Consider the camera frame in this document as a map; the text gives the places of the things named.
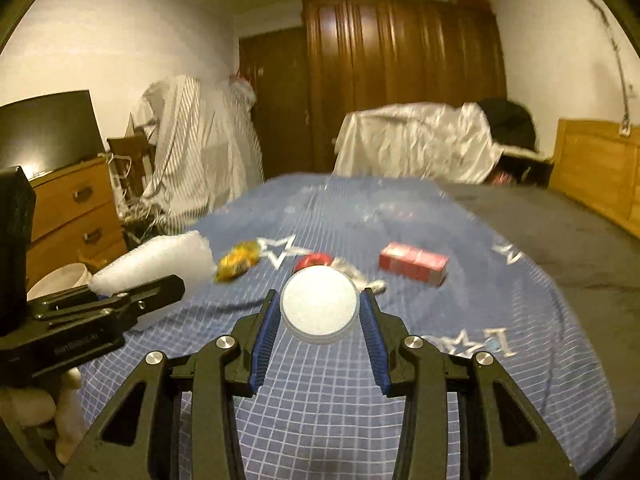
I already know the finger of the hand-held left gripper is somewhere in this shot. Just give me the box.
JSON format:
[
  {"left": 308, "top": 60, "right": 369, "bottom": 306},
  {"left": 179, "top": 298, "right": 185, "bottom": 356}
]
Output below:
[
  {"left": 30, "top": 305, "right": 151, "bottom": 335},
  {"left": 27, "top": 274, "right": 187, "bottom": 318}
]

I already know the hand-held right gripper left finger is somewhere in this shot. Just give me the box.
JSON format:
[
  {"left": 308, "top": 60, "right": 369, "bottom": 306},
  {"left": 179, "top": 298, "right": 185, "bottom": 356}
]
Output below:
[{"left": 62, "top": 289, "right": 282, "bottom": 480}]

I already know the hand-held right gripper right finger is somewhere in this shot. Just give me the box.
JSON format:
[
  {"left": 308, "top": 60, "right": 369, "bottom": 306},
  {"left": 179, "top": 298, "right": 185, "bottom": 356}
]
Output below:
[{"left": 360, "top": 287, "right": 581, "bottom": 480}]

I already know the white foam sheet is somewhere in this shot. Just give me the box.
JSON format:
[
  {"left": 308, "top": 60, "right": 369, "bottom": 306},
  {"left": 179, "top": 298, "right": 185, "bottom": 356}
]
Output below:
[{"left": 89, "top": 230, "right": 213, "bottom": 331}]

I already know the white round container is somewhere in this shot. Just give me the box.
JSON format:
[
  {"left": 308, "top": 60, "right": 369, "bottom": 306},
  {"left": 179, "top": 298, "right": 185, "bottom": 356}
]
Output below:
[{"left": 280, "top": 266, "right": 361, "bottom": 346}]

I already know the person's left hand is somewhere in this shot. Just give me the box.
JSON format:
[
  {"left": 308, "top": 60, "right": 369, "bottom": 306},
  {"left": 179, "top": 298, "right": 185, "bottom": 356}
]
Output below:
[{"left": 0, "top": 366, "right": 87, "bottom": 465}]

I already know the white round bucket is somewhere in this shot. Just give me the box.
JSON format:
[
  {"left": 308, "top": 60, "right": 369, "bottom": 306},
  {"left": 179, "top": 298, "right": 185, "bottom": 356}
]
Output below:
[{"left": 26, "top": 262, "right": 95, "bottom": 303}]

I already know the wooden dresser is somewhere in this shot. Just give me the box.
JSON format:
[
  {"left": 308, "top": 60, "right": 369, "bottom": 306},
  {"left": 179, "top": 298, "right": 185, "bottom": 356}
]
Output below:
[{"left": 25, "top": 156, "right": 128, "bottom": 286}]

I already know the clear plastic bundle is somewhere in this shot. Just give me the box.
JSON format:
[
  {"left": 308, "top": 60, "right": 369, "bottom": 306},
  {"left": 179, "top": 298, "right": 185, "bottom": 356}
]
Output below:
[{"left": 107, "top": 152, "right": 171, "bottom": 236}]

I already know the yellow snack packet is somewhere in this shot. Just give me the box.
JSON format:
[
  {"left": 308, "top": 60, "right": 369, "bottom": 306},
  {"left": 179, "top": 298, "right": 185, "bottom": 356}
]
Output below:
[{"left": 215, "top": 241, "right": 262, "bottom": 283}]

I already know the blue checked blanket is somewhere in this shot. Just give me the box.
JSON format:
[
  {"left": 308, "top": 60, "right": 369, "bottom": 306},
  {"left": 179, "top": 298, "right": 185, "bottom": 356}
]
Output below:
[{"left": 75, "top": 172, "right": 618, "bottom": 480}]

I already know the white crumpled paper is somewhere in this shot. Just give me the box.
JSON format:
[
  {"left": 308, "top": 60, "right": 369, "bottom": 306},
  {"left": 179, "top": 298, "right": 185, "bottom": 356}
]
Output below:
[{"left": 330, "top": 256, "right": 388, "bottom": 293}]

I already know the long red cardboard box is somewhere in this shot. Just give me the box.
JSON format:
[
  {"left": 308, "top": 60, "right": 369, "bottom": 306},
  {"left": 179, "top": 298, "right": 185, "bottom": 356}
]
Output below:
[{"left": 378, "top": 242, "right": 449, "bottom": 288}]

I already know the red round lid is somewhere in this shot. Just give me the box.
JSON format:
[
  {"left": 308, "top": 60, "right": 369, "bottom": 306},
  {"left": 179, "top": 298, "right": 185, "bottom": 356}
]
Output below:
[{"left": 292, "top": 253, "right": 332, "bottom": 276}]

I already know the black television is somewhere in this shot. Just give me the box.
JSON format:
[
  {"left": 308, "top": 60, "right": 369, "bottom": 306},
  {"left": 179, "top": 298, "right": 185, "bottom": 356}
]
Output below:
[{"left": 0, "top": 90, "right": 108, "bottom": 178}]

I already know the wooden chair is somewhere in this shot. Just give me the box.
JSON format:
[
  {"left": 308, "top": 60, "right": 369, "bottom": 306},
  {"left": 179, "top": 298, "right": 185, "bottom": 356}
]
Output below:
[{"left": 106, "top": 132, "right": 156, "bottom": 196}]

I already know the striped grey cloth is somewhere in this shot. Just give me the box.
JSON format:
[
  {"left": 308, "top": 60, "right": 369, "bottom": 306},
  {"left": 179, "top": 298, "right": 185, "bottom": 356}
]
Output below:
[{"left": 131, "top": 74, "right": 263, "bottom": 236}]

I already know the grey bed sheet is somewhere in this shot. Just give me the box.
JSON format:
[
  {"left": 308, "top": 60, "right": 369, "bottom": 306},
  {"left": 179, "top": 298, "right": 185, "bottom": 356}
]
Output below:
[{"left": 440, "top": 182, "right": 640, "bottom": 361}]

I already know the white cloth cover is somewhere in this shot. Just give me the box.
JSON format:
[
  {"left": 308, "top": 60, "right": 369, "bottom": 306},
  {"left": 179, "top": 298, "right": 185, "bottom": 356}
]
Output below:
[{"left": 332, "top": 102, "right": 506, "bottom": 185}]

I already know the wooden headboard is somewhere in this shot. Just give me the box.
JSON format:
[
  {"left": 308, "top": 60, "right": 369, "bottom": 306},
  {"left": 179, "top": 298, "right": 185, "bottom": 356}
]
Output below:
[{"left": 547, "top": 117, "right": 640, "bottom": 241}]

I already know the brown wooden wardrobe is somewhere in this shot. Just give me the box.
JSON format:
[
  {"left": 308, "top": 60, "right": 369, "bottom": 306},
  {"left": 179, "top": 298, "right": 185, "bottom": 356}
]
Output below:
[{"left": 302, "top": 0, "right": 508, "bottom": 173}]

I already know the wall cable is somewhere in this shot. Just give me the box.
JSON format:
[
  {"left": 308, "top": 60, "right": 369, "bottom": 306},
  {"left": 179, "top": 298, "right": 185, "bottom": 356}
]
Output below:
[{"left": 582, "top": 0, "right": 633, "bottom": 136}]

